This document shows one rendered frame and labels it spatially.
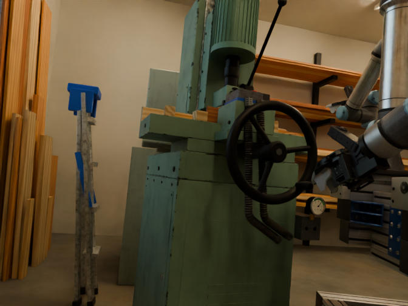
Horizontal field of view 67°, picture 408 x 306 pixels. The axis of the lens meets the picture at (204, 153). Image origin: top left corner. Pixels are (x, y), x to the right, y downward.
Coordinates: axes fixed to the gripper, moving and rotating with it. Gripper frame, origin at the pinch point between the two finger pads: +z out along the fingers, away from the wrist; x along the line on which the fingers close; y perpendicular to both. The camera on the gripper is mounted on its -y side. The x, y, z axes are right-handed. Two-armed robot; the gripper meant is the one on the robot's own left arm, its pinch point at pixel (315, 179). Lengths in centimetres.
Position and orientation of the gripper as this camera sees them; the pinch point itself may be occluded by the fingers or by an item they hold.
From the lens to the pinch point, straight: 88.1
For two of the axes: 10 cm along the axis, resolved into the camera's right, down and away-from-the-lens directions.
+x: 9.4, 1.4, 3.2
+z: -3.4, 5.2, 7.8
